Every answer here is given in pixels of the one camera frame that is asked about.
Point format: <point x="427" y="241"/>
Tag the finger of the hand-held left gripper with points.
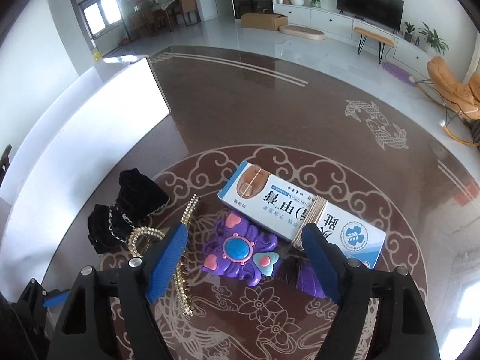
<point x="56" y="299"/>

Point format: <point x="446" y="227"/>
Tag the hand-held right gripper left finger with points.
<point x="168" y="262"/>

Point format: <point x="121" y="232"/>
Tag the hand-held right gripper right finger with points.
<point x="322" y="262"/>

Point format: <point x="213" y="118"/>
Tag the small hoop rhinestone clip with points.
<point x="144" y="231"/>

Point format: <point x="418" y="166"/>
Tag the large rhinestone hair clip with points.
<point x="192" y="208"/>

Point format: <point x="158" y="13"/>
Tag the purple toy wand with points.
<point x="240" y="249"/>

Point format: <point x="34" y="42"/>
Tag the white and blue carton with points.
<point x="270" y="195"/>

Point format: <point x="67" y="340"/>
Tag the white cardboard box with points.
<point x="112" y="101"/>

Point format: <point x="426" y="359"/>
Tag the brown patterned glass desktop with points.
<point x="262" y="120"/>

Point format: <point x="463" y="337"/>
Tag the dark wooden chair back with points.
<point x="4" y="159"/>

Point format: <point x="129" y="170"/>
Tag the red paper slip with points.
<point x="467" y="192"/>

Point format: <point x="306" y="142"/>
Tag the purple floor mat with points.
<point x="397" y="72"/>

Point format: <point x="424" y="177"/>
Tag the small yellow floor object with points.
<point x="96" y="56"/>

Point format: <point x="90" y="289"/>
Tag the orange rocking chair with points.
<point x="453" y="86"/>

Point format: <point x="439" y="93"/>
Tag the beige oval pet bed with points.
<point x="302" y="33"/>

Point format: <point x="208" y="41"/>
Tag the wooden bench with metal legs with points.
<point x="373" y="36"/>

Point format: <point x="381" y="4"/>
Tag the wooden dining chair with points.
<point x="188" y="3"/>
<point x="144" y="20"/>

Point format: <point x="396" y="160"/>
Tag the white television cabinet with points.
<point x="322" y="17"/>

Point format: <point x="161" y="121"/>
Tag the small dark potted plant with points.
<point x="408" y="32"/>

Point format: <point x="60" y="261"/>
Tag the long-leaf potted plant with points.
<point x="433" y="41"/>

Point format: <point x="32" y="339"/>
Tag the brown cardboard box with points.
<point x="262" y="21"/>

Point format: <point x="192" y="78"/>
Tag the wooden dining table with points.
<point x="168" y="7"/>

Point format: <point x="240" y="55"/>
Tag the black flat television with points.
<point x="367" y="3"/>

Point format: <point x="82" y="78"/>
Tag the round white vase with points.
<point x="297" y="0"/>

